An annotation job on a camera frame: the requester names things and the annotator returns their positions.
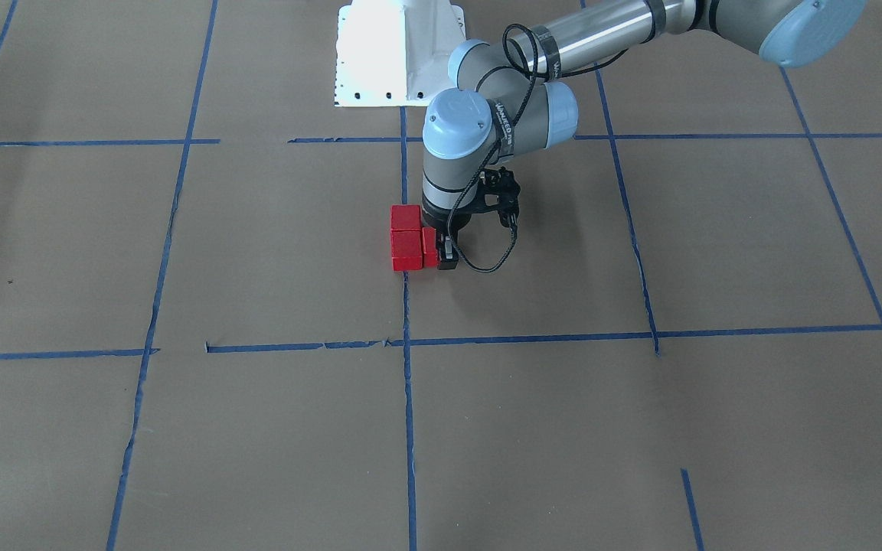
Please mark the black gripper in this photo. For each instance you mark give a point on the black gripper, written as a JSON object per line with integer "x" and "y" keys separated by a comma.
{"x": 442, "y": 220}

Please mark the red block placed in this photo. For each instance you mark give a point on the red block placed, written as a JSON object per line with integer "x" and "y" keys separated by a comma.
{"x": 406, "y": 250}
{"x": 405, "y": 217}

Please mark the red block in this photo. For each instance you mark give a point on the red block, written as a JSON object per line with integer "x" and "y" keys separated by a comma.
{"x": 429, "y": 243}

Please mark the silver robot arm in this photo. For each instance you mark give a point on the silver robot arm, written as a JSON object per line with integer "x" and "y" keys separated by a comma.
{"x": 511, "y": 98}

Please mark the brown paper table cover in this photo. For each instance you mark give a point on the brown paper table cover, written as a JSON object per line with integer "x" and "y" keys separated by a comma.
{"x": 203, "y": 346}

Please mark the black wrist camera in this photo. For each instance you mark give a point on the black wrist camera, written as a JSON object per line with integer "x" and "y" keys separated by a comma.
{"x": 499, "y": 191}

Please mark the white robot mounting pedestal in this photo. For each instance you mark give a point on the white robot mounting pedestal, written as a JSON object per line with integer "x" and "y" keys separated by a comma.
{"x": 395, "y": 53}

